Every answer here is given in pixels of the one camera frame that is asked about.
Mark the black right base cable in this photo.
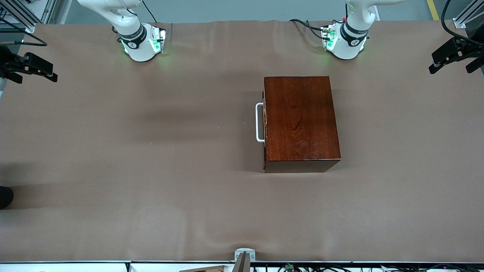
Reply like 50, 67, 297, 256
141, 0, 158, 24

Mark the yellow floor tape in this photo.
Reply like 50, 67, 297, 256
427, 0, 441, 21

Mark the brown table cloth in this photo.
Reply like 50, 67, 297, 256
0, 20, 484, 263

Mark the black shoe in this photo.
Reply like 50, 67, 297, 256
0, 186, 14, 209

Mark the dark brown wooden cabinet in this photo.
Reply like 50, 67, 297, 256
263, 76, 341, 173

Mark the grey metal bracket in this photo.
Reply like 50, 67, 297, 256
234, 248, 256, 272

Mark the wooden drawer with white handle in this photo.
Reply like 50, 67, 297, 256
256, 89, 268, 170

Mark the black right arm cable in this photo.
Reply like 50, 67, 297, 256
0, 28, 48, 47

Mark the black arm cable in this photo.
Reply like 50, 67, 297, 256
441, 0, 484, 48
0, 28, 48, 47

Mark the brown cardboard piece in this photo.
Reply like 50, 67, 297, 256
178, 265, 227, 272

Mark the black left base cable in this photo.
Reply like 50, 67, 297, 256
289, 18, 333, 40

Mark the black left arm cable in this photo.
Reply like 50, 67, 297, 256
441, 0, 484, 48

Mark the black base cable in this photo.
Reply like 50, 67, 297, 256
289, 18, 333, 40
141, 0, 158, 24

